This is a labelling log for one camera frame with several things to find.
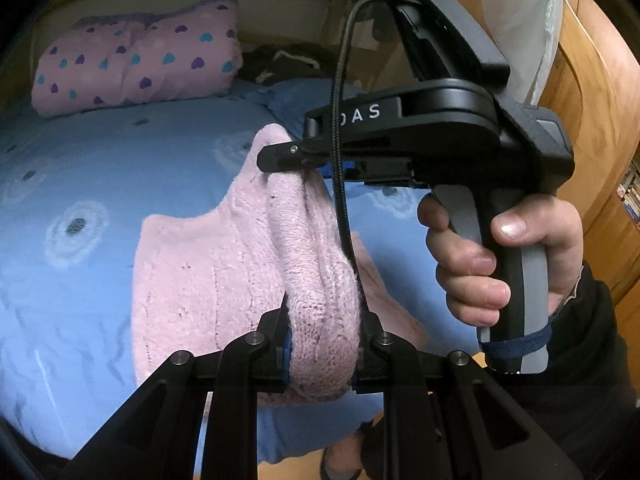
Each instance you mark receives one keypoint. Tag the row of books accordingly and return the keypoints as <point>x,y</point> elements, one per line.
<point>631,190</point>

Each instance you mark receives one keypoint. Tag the pink heart-pattern pillow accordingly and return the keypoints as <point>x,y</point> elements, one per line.
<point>140,60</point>

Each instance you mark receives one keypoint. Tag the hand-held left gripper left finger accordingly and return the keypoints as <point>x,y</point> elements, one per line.
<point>286,360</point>

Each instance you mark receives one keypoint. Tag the dark slipper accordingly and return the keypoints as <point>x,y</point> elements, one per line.
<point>332,465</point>

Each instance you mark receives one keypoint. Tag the person's right hand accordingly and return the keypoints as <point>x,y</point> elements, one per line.
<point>470,280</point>

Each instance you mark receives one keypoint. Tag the dark clothes pile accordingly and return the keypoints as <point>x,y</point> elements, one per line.
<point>285,62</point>

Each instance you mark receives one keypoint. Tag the person's right forearm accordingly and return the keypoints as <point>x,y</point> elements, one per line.
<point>590,385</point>

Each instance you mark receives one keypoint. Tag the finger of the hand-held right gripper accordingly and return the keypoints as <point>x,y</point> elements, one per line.
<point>280,157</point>

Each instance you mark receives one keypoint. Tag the white sheer curtain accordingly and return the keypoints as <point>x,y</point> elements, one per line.
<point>525,10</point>

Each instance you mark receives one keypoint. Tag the pink knit sweater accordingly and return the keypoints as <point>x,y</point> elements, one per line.
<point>210,285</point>

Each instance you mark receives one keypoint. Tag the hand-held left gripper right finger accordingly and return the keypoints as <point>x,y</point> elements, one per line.
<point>365,366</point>

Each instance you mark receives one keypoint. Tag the blue dandelion print bed sheet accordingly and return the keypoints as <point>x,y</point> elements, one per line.
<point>75,160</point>

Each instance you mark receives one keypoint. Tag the wooden wardrobe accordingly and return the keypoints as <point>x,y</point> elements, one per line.
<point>600,85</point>

